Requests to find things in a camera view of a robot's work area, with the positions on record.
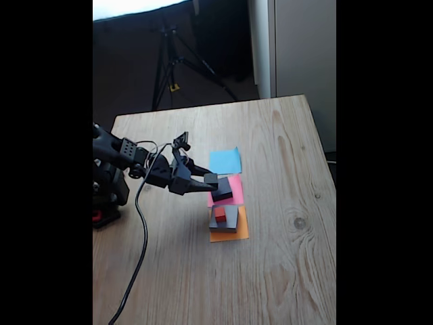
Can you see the small dark cube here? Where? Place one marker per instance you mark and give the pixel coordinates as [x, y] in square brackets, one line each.
[211, 178]

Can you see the small red cube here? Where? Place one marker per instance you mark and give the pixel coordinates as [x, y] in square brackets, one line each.
[220, 214]

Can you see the large grey block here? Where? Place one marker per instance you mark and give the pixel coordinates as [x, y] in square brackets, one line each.
[232, 216]

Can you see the blue paper sheet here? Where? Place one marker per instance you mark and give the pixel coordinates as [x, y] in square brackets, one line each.
[226, 160]

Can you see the medium dark block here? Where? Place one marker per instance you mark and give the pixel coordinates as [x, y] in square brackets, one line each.
[225, 191]

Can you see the pink paper sheet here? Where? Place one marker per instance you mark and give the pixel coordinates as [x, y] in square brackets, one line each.
[237, 189]

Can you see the orange paper sheet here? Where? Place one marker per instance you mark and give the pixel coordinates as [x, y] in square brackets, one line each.
[243, 231]

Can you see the yellow tape under tall tripod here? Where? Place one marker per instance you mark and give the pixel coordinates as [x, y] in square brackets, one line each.
[174, 88]

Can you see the tall black tripod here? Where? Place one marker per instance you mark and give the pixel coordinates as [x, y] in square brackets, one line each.
[168, 61]

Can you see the white cabinet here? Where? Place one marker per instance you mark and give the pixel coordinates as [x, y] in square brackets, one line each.
[304, 50]

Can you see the bright white light panel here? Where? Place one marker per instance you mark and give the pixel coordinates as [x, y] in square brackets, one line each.
[135, 6]

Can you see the small wrist camera board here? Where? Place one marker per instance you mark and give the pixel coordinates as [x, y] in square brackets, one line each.
[181, 140]

